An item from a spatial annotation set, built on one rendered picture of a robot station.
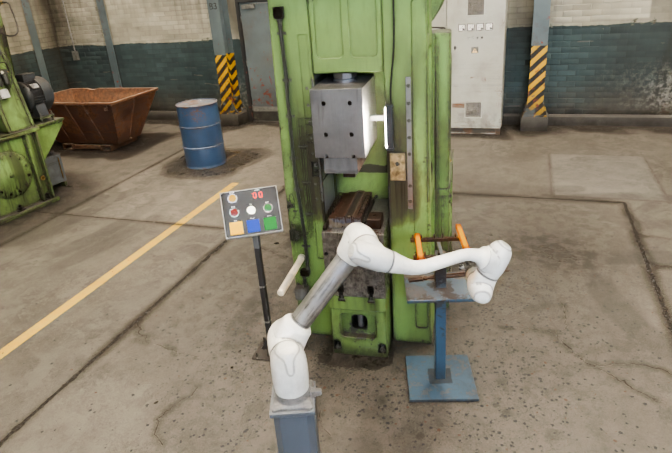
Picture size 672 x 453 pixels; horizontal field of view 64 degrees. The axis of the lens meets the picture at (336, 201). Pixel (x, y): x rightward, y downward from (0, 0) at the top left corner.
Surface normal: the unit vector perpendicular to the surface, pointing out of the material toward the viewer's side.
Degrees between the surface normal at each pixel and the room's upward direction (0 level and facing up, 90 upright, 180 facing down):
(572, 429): 0
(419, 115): 90
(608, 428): 0
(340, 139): 90
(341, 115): 90
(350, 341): 89
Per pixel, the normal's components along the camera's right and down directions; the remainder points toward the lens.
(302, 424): 0.03, 0.38
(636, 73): -0.31, 0.37
